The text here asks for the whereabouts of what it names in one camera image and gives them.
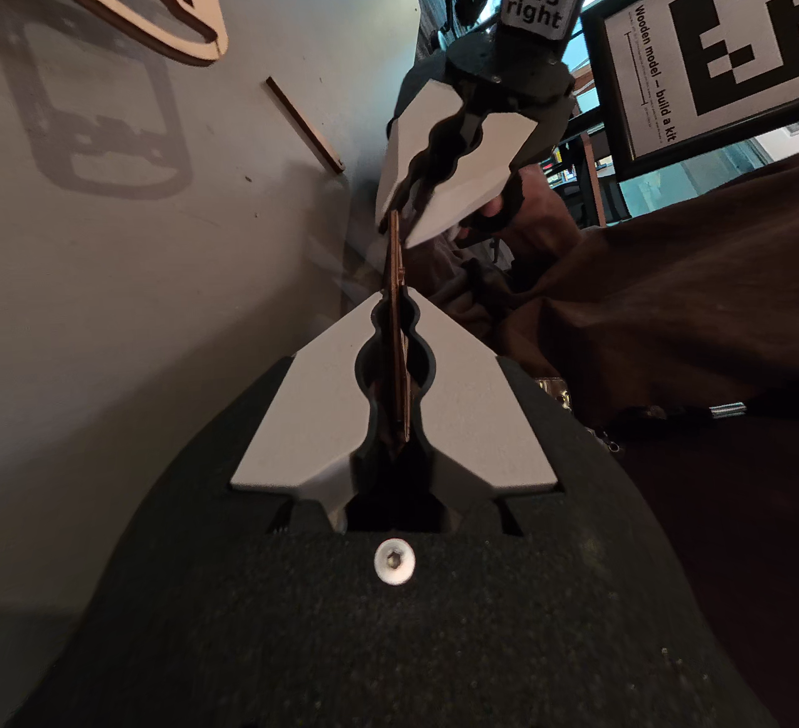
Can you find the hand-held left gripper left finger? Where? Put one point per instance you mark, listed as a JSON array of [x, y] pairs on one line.
[[299, 416]]

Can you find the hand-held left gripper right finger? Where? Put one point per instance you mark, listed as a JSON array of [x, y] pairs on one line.
[[487, 416]]

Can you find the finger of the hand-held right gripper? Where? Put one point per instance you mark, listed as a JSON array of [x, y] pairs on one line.
[[409, 135], [499, 154]]

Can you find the wooden frame sheet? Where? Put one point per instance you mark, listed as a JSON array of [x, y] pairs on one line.
[[395, 366]]

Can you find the person's right hand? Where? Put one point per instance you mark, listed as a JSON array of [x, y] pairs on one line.
[[543, 229]]

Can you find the wooden strip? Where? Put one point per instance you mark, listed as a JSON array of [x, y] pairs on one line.
[[306, 126]]

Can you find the framed tag sign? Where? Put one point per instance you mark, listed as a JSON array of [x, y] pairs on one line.
[[655, 85]]

